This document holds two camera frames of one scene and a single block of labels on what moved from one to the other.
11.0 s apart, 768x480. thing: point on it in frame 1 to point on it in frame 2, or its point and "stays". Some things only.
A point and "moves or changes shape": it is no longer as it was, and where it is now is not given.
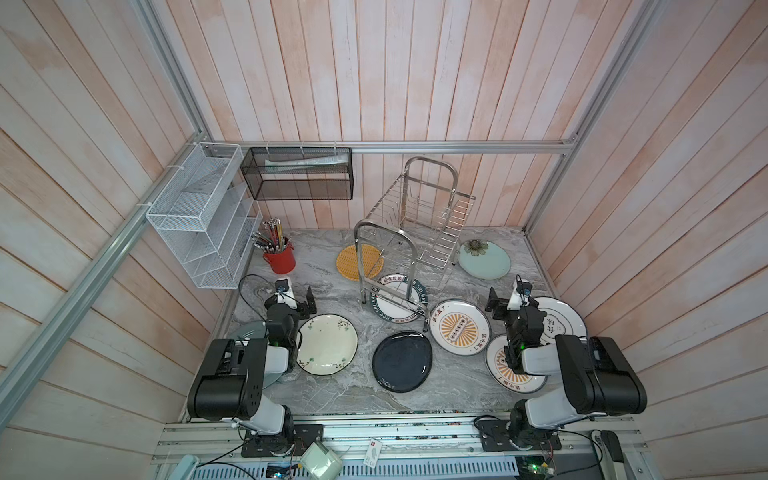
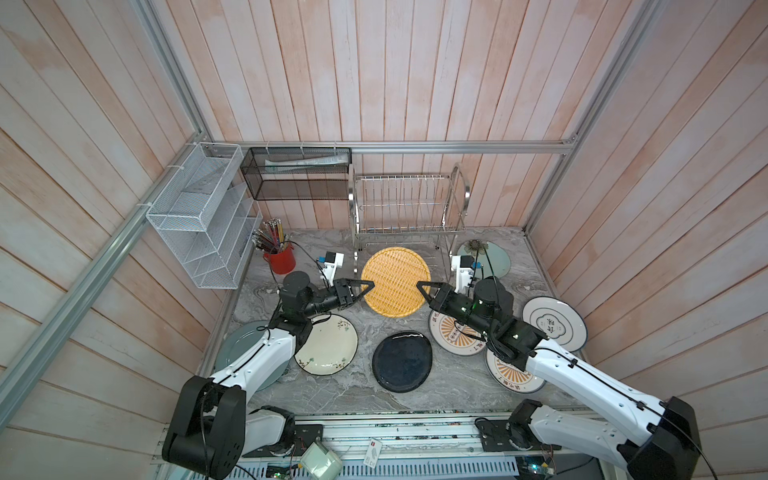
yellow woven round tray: x=347 y=262 to x=395 y=272
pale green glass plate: x=255 y=330 stays
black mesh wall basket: x=300 y=173 stays
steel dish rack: x=403 y=246 moves or changes shape
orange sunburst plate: x=460 y=327 stays
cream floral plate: x=329 y=344 stays
